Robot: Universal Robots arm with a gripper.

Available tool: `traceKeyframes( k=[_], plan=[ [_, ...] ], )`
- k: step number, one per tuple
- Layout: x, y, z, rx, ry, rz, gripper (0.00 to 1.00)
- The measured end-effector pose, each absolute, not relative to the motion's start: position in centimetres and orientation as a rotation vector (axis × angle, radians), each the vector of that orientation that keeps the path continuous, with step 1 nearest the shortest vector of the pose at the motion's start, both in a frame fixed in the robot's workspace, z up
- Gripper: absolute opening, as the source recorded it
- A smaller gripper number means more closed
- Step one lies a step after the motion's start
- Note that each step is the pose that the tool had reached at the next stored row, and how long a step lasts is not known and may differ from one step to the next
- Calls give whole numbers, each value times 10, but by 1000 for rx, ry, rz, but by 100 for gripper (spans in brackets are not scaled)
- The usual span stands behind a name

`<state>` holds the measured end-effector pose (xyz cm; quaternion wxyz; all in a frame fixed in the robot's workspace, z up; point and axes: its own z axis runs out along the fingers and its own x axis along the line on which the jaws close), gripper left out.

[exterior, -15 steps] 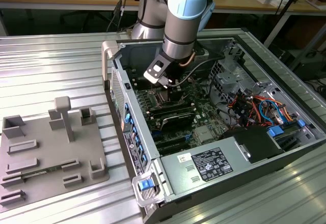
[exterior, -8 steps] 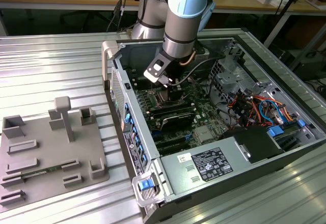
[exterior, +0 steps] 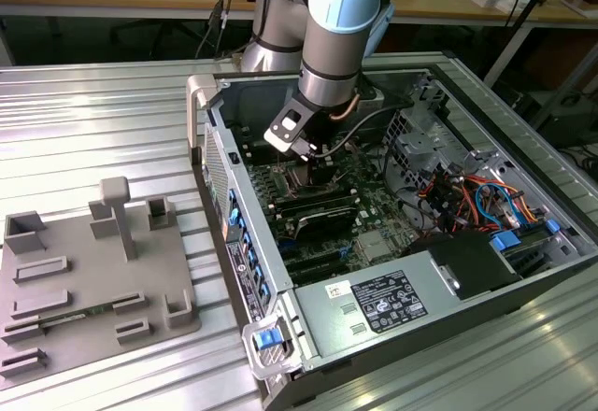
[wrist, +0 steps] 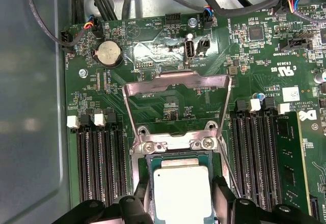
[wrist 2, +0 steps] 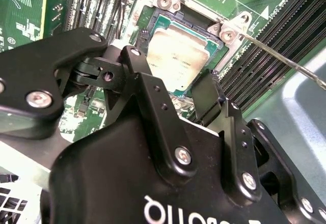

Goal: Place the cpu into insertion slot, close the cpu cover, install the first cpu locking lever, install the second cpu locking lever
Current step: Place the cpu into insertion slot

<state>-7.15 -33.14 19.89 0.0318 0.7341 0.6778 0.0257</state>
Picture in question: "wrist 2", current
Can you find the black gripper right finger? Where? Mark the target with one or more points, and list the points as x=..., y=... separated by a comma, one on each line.
x=239, y=157

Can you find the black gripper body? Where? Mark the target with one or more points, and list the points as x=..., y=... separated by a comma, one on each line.
x=114, y=178

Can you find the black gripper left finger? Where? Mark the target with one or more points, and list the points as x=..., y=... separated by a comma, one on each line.
x=38, y=63

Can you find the thin metal locking lever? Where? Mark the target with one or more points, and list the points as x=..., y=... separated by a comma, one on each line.
x=280, y=58

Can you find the silver CPU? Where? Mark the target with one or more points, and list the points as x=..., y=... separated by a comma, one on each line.
x=178, y=48

